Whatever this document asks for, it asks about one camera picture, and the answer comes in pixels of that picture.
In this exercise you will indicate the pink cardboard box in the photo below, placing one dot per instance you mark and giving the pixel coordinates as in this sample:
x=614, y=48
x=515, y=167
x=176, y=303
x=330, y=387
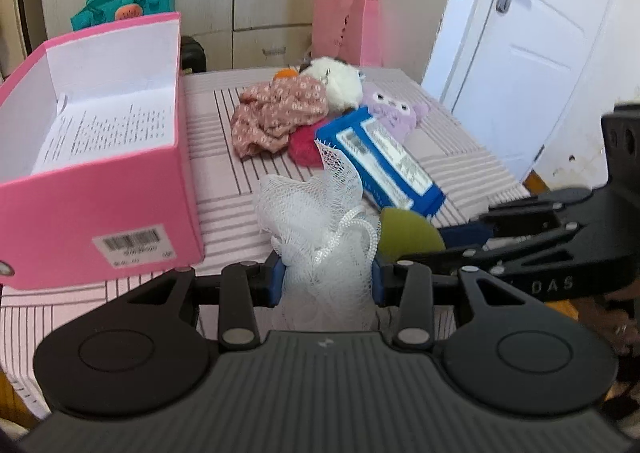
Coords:
x=96, y=181

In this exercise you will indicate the white plush toy orange ball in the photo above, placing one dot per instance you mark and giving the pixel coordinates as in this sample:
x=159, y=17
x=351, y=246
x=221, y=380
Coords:
x=343, y=82

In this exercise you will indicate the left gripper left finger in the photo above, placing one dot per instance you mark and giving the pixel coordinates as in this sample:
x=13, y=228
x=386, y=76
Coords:
x=237, y=291

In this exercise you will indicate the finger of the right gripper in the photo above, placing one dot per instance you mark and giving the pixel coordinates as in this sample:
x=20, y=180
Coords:
x=523, y=217
x=503, y=249

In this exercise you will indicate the green round sponge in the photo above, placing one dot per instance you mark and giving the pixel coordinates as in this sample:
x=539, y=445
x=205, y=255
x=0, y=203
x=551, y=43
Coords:
x=404, y=232

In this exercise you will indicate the pink floral fabric scrunchie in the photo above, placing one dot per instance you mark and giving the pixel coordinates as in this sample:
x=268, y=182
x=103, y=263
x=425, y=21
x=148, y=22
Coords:
x=268, y=113

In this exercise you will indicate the pink paper gift bag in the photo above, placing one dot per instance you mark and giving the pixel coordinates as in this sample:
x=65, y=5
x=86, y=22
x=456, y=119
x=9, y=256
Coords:
x=349, y=30

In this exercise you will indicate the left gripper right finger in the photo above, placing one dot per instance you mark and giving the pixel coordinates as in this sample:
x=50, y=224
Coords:
x=415, y=291

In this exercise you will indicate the white mesh bath sponge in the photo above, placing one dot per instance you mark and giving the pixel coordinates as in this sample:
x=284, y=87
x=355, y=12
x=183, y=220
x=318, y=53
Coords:
x=327, y=240

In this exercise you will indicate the teal felt tote bag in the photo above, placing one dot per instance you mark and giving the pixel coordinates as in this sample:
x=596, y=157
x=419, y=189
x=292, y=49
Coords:
x=98, y=12

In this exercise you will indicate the purple owl plush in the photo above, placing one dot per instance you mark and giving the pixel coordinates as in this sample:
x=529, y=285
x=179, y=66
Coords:
x=399, y=117

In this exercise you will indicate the red strawberry plush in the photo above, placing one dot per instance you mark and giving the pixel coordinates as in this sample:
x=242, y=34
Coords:
x=303, y=148

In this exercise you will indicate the white door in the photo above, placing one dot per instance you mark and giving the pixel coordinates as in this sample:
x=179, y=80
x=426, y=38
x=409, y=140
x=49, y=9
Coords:
x=508, y=77

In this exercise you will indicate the printed paper sheet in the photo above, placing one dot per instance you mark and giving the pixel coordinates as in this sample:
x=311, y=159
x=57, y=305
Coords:
x=107, y=127

